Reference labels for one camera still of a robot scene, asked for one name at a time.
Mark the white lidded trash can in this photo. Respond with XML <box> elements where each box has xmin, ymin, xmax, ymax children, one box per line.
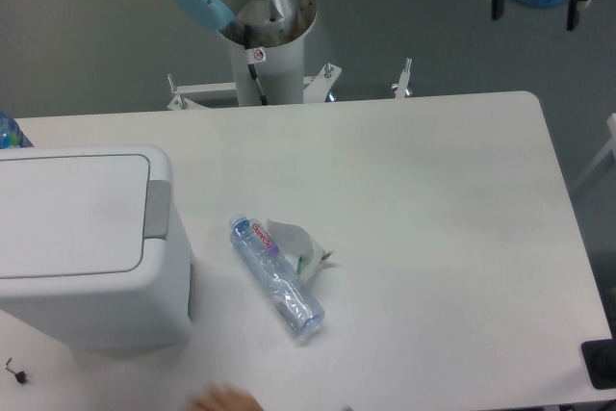
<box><xmin>1</xmin><ymin>144</ymin><xmax>193</xmax><ymax>349</ymax></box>

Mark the bare human hand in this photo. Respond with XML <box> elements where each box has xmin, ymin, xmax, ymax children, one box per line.
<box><xmin>187</xmin><ymin>385</ymin><xmax>264</xmax><ymax>411</ymax></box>

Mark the crumpled white plastic wrapper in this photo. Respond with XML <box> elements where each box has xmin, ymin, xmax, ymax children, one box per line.
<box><xmin>266</xmin><ymin>219</ymin><xmax>334</xmax><ymax>284</ymax></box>

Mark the black device at table edge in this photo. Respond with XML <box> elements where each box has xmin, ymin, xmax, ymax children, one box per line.
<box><xmin>581</xmin><ymin>339</ymin><xmax>615</xmax><ymax>390</ymax></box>

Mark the clear plastic water bottle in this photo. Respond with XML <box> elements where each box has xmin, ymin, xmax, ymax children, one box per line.
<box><xmin>229</xmin><ymin>216</ymin><xmax>325</xmax><ymax>336</ymax></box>

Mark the blue bottle at left edge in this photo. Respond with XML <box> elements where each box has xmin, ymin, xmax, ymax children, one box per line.
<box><xmin>0</xmin><ymin>112</ymin><xmax>34</xmax><ymax>149</ymax></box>

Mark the small metal hex key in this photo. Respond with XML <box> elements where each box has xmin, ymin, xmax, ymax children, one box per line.
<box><xmin>4</xmin><ymin>358</ymin><xmax>15</xmax><ymax>374</ymax></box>

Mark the white frame at right edge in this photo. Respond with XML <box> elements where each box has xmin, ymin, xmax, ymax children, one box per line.
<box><xmin>570</xmin><ymin>114</ymin><xmax>615</xmax><ymax>197</ymax></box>

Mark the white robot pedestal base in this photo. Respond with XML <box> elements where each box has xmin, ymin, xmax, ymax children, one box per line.
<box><xmin>167</xmin><ymin>0</ymin><xmax>342</xmax><ymax>110</ymax></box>

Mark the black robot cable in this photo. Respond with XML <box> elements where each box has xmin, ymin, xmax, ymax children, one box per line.
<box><xmin>243</xmin><ymin>24</ymin><xmax>270</xmax><ymax>107</ymax></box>

